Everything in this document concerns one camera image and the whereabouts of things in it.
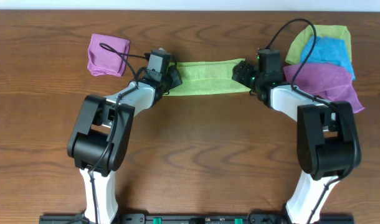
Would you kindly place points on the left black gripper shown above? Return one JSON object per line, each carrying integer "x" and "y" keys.
{"x": 172, "y": 71}

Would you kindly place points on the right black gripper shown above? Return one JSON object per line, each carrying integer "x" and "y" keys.
{"x": 240, "y": 74}

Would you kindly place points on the light green cloth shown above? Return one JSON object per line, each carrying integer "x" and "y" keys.
{"x": 207, "y": 78}

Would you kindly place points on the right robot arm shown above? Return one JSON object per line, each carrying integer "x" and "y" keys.
{"x": 327, "y": 142}

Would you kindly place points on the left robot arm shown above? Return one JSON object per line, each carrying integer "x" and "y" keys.
{"x": 99, "y": 141}

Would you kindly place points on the olive green cloth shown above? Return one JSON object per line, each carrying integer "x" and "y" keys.
{"x": 299, "y": 43}

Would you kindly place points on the folded purple cloth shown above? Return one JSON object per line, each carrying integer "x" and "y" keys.
{"x": 104, "y": 62}

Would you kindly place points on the blue cloth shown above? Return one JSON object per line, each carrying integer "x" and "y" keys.
{"x": 333, "y": 51}

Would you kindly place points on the unfolded purple cloth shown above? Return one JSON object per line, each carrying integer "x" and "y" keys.
{"x": 330, "y": 82}

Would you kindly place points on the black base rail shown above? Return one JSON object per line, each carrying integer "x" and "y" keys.
{"x": 139, "y": 218}

